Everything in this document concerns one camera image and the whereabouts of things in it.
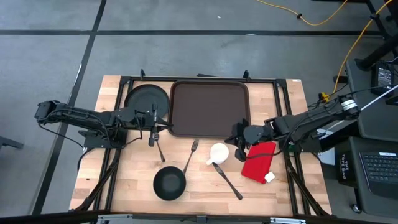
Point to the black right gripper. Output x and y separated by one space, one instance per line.
256 134

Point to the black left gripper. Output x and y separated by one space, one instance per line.
146 118

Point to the white mug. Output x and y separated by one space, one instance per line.
219 152

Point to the black spoon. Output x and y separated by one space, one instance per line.
161 153

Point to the red cloth napkin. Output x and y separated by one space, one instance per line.
258 165

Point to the black round plate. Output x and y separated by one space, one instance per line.
140 98

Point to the black knife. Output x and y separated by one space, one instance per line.
219 170

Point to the black fork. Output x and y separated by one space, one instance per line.
194 145

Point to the black bowl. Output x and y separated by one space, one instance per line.
169 183

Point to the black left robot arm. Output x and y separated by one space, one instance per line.
87 116

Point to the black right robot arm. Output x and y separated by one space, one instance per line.
311 119

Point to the brown plastic tray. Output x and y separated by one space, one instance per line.
208 109

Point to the small white tag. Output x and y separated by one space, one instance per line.
269 177

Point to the white paper sheet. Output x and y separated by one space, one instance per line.
328 157

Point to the black tote bag box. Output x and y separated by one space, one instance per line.
346 168

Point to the grey side desk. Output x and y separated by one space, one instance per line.
379 124

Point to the laptop keyboard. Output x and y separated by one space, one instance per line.
381 168

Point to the black stand foot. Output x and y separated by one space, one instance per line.
9 143

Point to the black power supply box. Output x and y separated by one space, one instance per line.
384 77

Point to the black metal stand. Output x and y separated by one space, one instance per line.
379 51

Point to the black metal table frame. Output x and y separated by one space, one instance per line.
149 78

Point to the silver metal bracket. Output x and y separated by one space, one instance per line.
115 219
287 221

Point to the black rail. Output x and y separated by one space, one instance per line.
46 217

